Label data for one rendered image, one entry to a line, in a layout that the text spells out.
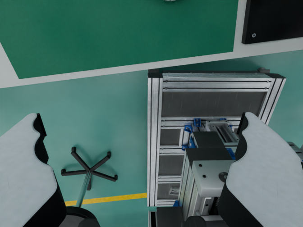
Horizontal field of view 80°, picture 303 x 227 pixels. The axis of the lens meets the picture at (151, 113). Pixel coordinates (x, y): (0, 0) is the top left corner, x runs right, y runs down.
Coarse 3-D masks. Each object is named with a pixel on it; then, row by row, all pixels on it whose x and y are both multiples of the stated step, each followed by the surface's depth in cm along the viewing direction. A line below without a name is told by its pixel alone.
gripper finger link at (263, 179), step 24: (240, 120) 11; (240, 144) 9; (264, 144) 8; (288, 144) 8; (240, 168) 7; (264, 168) 7; (288, 168) 7; (240, 192) 6; (264, 192) 6; (288, 192) 6; (240, 216) 6; (264, 216) 6; (288, 216) 6
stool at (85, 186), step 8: (72, 152) 156; (80, 160) 160; (104, 160) 161; (88, 168) 166; (88, 176) 162; (104, 176) 171; (88, 184) 176; (80, 192) 148; (80, 200) 141; (72, 208) 120; (80, 208) 122; (72, 216) 118; (80, 216) 119; (88, 216) 122; (64, 224) 123; (72, 224) 123
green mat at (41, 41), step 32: (0, 0) 43; (32, 0) 43; (64, 0) 43; (96, 0) 43; (128, 0) 43; (160, 0) 44; (192, 0) 44; (224, 0) 44; (0, 32) 46; (32, 32) 46; (64, 32) 46; (96, 32) 47; (128, 32) 47; (160, 32) 47; (192, 32) 48; (224, 32) 48; (32, 64) 50; (64, 64) 50; (96, 64) 51; (128, 64) 51
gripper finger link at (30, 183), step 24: (24, 120) 10; (0, 144) 8; (24, 144) 8; (0, 168) 7; (24, 168) 7; (48, 168) 7; (0, 192) 6; (24, 192) 6; (48, 192) 6; (0, 216) 5; (24, 216) 5; (48, 216) 6
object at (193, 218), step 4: (192, 216) 5; (196, 216) 5; (200, 216) 5; (84, 220) 5; (88, 220) 5; (92, 220) 5; (96, 220) 5; (188, 220) 5; (192, 220) 5; (196, 220) 5; (200, 220) 5; (204, 220) 5; (80, 224) 5; (84, 224) 5; (88, 224) 5; (92, 224) 5; (96, 224) 5; (184, 224) 5; (188, 224) 5; (192, 224) 5; (196, 224) 5; (200, 224) 5; (204, 224) 5
